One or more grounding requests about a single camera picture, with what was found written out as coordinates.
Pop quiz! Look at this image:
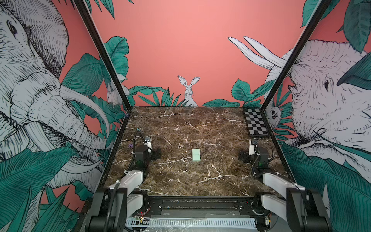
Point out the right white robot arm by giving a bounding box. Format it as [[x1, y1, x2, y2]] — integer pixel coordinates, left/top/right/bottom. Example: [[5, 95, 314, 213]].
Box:
[[238, 144, 333, 232]]

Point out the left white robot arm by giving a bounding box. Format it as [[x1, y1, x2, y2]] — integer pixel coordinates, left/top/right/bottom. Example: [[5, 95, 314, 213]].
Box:
[[83, 144, 161, 232]]

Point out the black white checkerboard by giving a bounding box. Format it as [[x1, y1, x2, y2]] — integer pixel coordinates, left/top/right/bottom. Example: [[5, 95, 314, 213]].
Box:
[[243, 108, 270, 138]]

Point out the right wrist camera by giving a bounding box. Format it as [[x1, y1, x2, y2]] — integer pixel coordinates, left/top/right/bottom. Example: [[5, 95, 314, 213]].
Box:
[[248, 140, 256, 156]]

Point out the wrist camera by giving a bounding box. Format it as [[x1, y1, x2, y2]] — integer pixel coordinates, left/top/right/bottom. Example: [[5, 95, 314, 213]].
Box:
[[145, 137, 152, 150], [248, 140, 256, 156]]

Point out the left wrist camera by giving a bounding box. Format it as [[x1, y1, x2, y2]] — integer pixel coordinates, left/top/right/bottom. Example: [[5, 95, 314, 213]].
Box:
[[145, 137, 152, 150]]

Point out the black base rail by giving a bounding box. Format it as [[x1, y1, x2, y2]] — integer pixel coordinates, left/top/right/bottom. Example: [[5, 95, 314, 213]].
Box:
[[137, 196, 270, 218]]

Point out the white slotted cable duct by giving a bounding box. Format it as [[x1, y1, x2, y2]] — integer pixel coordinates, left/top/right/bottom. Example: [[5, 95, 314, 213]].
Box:
[[126, 218, 257, 229]]

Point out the left black frame post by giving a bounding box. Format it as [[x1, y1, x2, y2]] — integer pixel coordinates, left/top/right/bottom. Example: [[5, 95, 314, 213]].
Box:
[[73, 0, 131, 111]]

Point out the black frame post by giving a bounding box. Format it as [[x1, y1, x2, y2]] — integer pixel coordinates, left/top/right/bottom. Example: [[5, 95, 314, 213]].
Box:
[[260, 0, 332, 111], [73, 0, 131, 111]]

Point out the right black frame post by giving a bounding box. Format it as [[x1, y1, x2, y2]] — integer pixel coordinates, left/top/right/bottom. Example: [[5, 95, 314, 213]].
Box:
[[260, 0, 332, 111]]

